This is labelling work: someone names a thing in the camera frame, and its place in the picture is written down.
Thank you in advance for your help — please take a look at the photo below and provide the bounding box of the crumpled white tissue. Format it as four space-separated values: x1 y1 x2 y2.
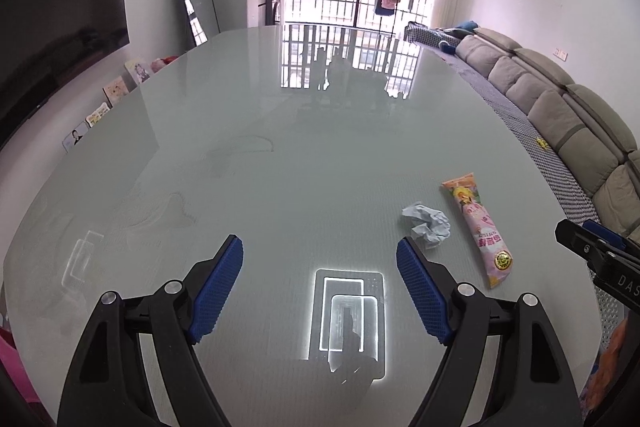
401 202 451 252

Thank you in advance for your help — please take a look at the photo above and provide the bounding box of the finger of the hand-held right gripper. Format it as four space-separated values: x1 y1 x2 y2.
582 219 640 253
555 219 626 273

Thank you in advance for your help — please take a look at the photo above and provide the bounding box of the black television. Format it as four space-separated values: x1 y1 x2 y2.
0 0 132 148

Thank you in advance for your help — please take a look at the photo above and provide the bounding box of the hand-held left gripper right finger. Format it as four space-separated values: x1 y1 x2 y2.
396 237 583 427

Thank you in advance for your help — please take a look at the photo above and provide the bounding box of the pink tube wrapper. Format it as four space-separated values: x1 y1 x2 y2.
441 173 513 292

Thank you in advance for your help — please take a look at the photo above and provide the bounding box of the picture card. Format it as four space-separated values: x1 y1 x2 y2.
102 76 130 108
62 123 90 152
125 59 151 85
86 103 111 128

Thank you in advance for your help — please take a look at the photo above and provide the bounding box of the grey perforated basket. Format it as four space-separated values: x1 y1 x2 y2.
592 277 628 353

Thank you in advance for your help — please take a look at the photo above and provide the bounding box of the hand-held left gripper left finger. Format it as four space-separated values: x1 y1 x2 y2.
59 234 244 427

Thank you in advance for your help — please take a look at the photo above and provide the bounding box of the washing machine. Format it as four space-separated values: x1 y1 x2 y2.
257 0 281 26

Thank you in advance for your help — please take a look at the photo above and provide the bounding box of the pink object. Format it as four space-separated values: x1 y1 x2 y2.
0 326 43 413

